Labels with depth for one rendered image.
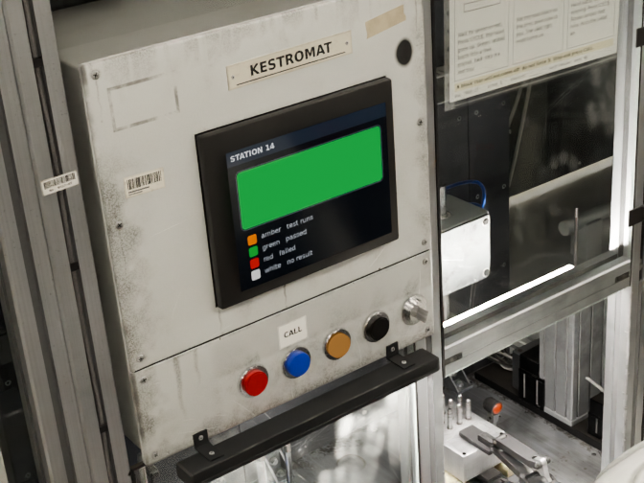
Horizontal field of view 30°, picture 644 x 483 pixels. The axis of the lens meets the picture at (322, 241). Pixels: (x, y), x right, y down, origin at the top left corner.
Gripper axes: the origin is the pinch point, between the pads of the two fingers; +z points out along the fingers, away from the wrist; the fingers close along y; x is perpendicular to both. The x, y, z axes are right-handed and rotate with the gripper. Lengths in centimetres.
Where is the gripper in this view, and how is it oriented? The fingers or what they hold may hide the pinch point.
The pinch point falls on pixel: (478, 452)
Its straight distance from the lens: 195.0
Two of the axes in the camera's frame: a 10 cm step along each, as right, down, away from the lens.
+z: -5.9, -3.4, 7.3
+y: -0.5, -8.9, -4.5
